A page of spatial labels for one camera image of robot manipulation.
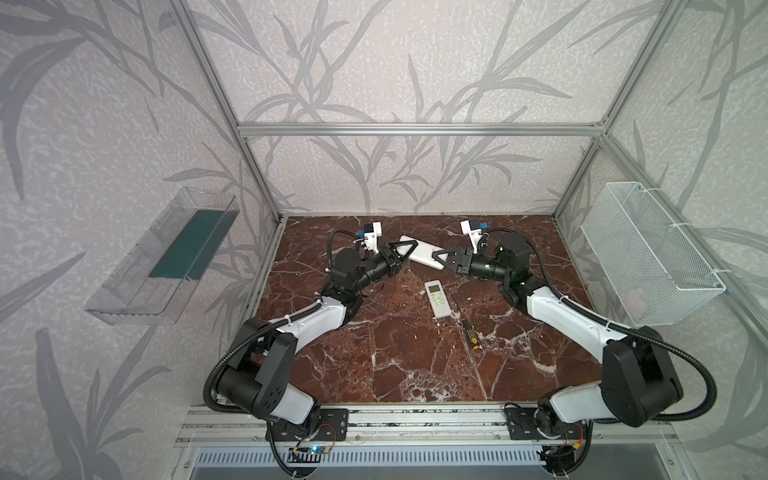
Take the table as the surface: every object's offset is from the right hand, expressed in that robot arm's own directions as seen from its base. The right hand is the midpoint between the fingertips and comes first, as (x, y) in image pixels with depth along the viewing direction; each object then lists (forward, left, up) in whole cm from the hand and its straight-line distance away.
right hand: (437, 249), depth 76 cm
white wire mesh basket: (-12, -45, +7) cm, 47 cm away
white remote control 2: (-1, -2, -26) cm, 26 cm away
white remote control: (-2, +4, +1) cm, 5 cm away
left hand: (0, +5, +4) cm, 6 cm away
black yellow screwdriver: (-13, -11, -25) cm, 30 cm away
